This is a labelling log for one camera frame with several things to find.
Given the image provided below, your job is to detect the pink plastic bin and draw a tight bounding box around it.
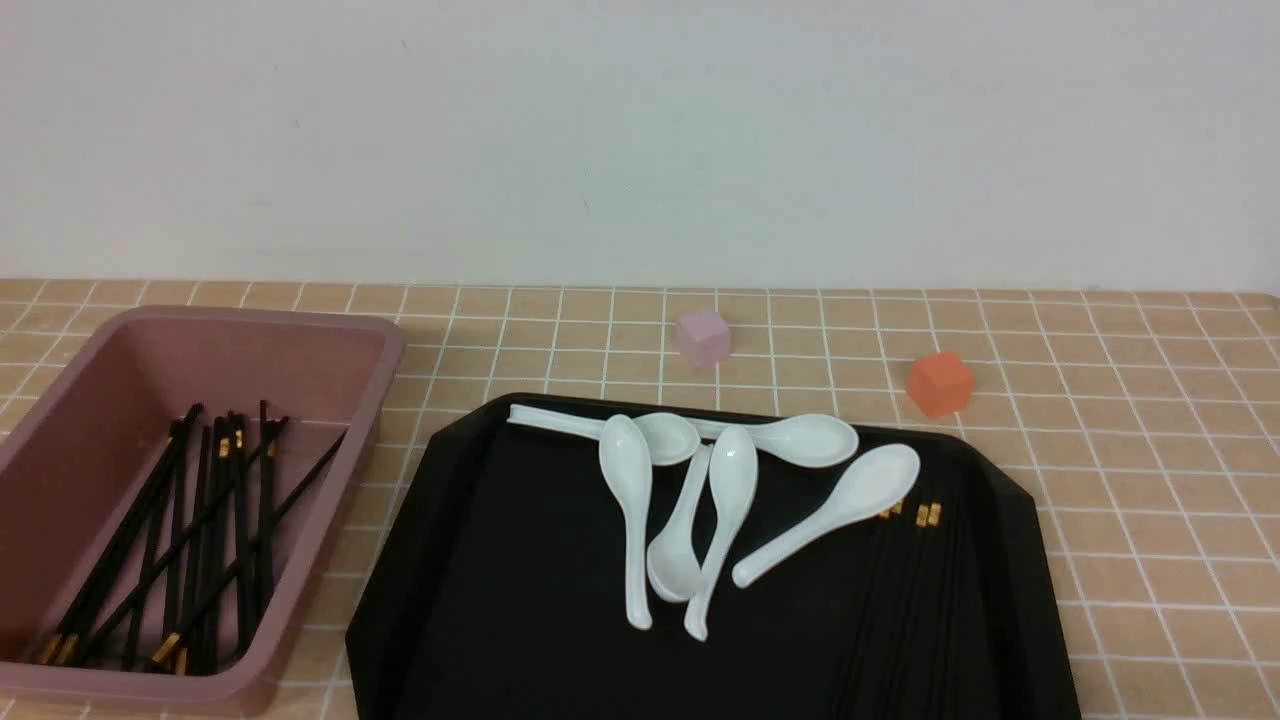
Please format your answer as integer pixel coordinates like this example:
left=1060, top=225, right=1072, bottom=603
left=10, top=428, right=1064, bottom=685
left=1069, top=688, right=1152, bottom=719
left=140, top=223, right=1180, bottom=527
left=1, top=306, right=404, bottom=717

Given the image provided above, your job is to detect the pink cube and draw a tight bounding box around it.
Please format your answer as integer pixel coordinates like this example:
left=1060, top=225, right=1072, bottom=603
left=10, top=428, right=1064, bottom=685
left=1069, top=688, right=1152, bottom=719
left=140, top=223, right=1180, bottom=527
left=676, top=309, right=732, bottom=369

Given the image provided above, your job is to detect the black chopstick gold band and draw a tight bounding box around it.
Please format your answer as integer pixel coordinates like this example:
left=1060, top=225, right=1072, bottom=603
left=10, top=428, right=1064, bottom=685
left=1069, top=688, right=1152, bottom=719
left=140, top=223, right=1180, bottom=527
left=835, top=500, right=906, bottom=720

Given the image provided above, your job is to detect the orange cube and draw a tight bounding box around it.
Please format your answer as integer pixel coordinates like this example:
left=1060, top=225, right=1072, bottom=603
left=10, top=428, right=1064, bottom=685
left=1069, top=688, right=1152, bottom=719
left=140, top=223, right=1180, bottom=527
left=906, top=351, right=977, bottom=418

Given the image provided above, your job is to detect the white spoon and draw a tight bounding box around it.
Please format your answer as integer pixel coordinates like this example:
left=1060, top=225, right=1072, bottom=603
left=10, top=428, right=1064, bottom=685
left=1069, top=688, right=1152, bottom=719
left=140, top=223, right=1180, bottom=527
left=732, top=443, right=922, bottom=588
left=599, top=414, right=652, bottom=632
left=689, top=413, right=860, bottom=469
left=508, top=404, right=701, bottom=468
left=684, top=427, right=758, bottom=642
left=646, top=445, right=710, bottom=603

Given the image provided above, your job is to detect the black chopstick on tray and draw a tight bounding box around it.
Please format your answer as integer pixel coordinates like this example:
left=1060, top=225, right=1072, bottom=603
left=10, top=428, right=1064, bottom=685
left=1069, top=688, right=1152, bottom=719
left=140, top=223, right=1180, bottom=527
left=892, top=502, right=942, bottom=719
left=867, top=501, right=931, bottom=719

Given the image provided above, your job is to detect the black chopstick in bin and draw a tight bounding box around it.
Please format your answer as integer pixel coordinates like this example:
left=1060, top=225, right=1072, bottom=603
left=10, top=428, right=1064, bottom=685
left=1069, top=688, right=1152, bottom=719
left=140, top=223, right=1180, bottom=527
left=229, top=413, right=253, bottom=653
left=148, top=434, right=346, bottom=675
left=256, top=398, right=275, bottom=615
left=163, top=425, right=189, bottom=637
left=70, top=416, right=234, bottom=670
left=37, top=402, right=204, bottom=665

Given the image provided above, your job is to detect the black plastic tray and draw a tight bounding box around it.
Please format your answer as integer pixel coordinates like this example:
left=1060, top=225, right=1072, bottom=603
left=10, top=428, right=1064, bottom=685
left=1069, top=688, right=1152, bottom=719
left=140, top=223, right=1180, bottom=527
left=346, top=393, right=1082, bottom=719

